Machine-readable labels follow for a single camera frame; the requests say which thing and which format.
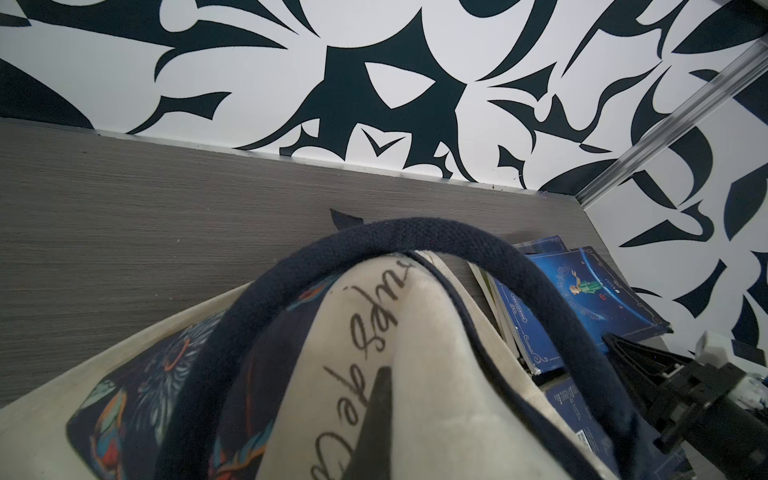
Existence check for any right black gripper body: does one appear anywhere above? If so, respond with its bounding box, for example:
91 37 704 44
603 334 767 479

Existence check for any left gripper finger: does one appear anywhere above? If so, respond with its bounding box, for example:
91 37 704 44
343 367 393 480

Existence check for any cream canvas tote bag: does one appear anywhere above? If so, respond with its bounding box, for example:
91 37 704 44
1 218 650 479

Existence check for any dark blue bottom book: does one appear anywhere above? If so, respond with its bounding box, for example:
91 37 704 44
489 237 672 376

